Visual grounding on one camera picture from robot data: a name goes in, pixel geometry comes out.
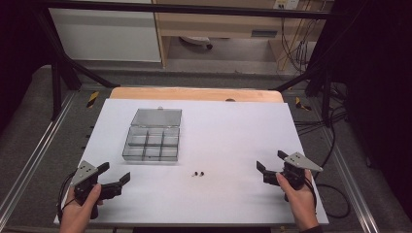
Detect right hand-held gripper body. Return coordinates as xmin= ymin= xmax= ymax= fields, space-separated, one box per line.
xmin=262 ymin=151 xmax=325 ymax=203

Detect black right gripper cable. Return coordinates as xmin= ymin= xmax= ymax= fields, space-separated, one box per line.
xmin=310 ymin=124 xmax=352 ymax=219

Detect black floor cables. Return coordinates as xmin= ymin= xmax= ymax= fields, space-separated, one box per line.
xmin=292 ymin=82 xmax=350 ymax=137

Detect black curtain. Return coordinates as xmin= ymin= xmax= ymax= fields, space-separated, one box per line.
xmin=0 ymin=0 xmax=56 ymax=134
xmin=319 ymin=0 xmax=412 ymax=222

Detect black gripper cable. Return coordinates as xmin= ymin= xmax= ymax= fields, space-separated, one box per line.
xmin=310 ymin=124 xmax=352 ymax=219
xmin=56 ymin=171 xmax=78 ymax=225

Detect hanging cable bundle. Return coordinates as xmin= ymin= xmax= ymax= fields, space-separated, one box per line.
xmin=279 ymin=17 xmax=321 ymax=75

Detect white chair base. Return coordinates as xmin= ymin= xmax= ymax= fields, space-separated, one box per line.
xmin=178 ymin=35 xmax=215 ymax=50

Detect white cabinet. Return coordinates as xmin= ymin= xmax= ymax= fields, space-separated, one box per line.
xmin=48 ymin=7 xmax=162 ymax=63

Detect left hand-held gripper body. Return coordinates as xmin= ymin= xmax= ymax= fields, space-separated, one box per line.
xmin=70 ymin=159 xmax=124 ymax=220

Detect wooden desk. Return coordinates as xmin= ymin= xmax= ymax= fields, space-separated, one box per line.
xmin=151 ymin=0 xmax=335 ymax=71

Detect black metal stand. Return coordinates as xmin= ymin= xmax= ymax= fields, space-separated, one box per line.
xmin=34 ymin=6 xmax=121 ymax=121
xmin=272 ymin=62 xmax=335 ymax=128

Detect aluminium rail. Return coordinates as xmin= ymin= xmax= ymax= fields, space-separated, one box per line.
xmin=0 ymin=91 xmax=78 ymax=221
xmin=318 ymin=122 xmax=381 ymax=233

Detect yellow black tape strip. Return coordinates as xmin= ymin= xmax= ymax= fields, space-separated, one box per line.
xmin=293 ymin=96 xmax=313 ymax=112
xmin=86 ymin=90 xmax=100 ymax=110

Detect wall socket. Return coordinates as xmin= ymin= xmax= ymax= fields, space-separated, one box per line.
xmin=272 ymin=0 xmax=301 ymax=11

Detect person's right hand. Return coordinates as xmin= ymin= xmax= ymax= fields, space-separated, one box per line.
xmin=275 ymin=169 xmax=321 ymax=232

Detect black metal frame bar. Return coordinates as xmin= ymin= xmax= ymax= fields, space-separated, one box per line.
xmin=32 ymin=0 xmax=332 ymax=20

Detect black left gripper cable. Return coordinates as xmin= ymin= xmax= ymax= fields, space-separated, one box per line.
xmin=56 ymin=171 xmax=78 ymax=225

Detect wooden table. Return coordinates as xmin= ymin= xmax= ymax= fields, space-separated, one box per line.
xmin=109 ymin=86 xmax=285 ymax=104

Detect clear plastic compartment box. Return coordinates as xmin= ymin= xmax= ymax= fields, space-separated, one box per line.
xmin=121 ymin=108 xmax=184 ymax=162

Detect person's left hand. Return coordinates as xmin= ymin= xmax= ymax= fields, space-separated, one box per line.
xmin=58 ymin=183 xmax=104 ymax=233

